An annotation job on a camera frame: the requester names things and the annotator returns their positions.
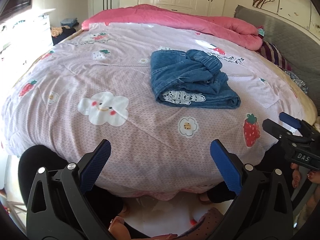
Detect striped purple pillow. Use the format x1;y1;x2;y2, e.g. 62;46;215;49
256;41;292;71

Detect pink folded quilt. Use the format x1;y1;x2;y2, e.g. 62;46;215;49
81;4;263;51

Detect grey quilted headboard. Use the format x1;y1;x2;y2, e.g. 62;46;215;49
234;5;319;106

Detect blue denim pants lace trim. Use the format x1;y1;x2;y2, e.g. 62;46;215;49
150;49;241;109

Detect folded clothes stack far corner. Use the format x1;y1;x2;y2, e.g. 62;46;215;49
50;18;79;46

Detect right hand red nails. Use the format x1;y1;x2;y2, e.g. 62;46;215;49
290;162;320;205

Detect pink strawberry print bedsheet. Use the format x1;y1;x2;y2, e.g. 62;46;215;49
1;23;306;200

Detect floral wall painting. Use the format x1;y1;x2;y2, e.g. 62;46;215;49
253;0;319;37

